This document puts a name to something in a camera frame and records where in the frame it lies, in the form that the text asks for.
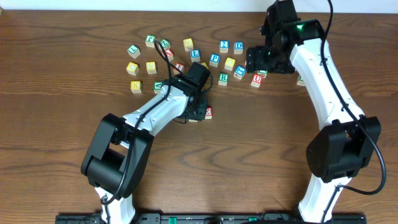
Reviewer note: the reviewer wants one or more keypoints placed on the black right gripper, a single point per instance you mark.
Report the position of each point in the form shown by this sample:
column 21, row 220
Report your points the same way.
column 255, row 58

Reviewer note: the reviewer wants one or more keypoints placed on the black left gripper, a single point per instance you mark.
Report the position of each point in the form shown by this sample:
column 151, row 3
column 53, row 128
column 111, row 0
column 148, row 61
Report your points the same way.
column 197, row 111

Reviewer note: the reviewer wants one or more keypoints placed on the red E wooden block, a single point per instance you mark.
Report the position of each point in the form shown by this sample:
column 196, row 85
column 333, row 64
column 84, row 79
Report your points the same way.
column 209, row 113

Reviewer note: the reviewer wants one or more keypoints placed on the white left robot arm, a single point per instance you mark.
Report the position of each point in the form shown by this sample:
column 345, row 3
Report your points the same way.
column 116, row 159

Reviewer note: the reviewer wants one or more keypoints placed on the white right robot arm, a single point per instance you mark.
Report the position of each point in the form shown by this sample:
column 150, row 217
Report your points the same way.
column 347, row 138

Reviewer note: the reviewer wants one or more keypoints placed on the green F wooden block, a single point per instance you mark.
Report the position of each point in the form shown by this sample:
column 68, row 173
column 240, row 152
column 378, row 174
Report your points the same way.
column 262, row 73

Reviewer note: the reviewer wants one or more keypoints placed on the red U wooden block lower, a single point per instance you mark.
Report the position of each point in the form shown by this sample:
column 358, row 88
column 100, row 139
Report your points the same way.
column 256, row 80

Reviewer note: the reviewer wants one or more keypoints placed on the blue D wooden block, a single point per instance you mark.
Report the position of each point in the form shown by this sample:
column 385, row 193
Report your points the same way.
column 238, row 48

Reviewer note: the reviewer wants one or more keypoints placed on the yellow G wooden block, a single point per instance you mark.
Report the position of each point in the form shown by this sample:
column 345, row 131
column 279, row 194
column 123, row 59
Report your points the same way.
column 229, row 63

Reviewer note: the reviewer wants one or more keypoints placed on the green R wooden block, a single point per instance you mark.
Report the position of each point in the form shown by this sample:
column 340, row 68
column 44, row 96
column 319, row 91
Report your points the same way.
column 223, row 79

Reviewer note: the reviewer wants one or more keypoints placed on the blue 2 wooden block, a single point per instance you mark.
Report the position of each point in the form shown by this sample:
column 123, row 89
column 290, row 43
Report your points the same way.
column 224, row 46

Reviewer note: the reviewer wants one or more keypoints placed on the green 4 wooden block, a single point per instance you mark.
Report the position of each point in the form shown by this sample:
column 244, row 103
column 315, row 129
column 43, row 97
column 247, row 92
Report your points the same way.
column 300, row 82

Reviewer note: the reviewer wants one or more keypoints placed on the red I wooden block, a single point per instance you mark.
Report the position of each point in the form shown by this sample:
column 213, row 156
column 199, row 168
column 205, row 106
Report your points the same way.
column 179, row 68

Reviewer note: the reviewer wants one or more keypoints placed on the yellow Q wooden block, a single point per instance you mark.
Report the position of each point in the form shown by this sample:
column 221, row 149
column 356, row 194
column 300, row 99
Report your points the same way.
column 204, row 64

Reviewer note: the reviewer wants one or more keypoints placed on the green V wooden block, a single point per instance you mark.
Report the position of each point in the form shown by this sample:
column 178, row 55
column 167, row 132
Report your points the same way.
column 157, row 86

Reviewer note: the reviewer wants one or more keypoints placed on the blue P wooden block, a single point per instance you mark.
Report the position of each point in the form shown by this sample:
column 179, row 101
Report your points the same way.
column 214, row 60

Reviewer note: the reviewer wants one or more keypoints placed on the blue L wooden block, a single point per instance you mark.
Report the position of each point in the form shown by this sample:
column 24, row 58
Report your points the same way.
column 195, row 55

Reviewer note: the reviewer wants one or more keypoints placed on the red A wooden block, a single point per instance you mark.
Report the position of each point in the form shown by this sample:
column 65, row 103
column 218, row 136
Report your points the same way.
column 169, row 54

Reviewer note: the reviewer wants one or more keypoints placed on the yellow S wooden block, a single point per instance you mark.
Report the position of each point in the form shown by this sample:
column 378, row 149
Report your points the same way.
column 151, row 67

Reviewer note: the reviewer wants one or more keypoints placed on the yellow 6 wooden block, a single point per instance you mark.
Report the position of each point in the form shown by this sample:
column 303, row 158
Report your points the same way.
column 188, row 44

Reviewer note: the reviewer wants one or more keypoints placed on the yellow K wooden block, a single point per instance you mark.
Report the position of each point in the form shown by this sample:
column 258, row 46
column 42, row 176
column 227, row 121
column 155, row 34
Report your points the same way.
column 136, row 86

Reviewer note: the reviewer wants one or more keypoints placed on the green Z wooden block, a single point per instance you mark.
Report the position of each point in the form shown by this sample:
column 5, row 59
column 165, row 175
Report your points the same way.
column 165, row 44

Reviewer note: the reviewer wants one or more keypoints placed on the yellow C wooden block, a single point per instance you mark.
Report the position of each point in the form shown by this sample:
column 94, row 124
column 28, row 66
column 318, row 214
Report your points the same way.
column 132, row 68

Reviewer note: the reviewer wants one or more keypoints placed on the green J wooden block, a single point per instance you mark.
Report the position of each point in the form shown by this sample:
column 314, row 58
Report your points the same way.
column 150, row 41

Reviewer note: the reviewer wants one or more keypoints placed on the green 7 wooden block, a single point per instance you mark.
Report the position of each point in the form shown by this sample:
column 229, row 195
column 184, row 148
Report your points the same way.
column 134, row 51

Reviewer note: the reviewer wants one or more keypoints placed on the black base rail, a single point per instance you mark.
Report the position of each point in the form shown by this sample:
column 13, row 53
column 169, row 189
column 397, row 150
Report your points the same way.
column 155, row 218

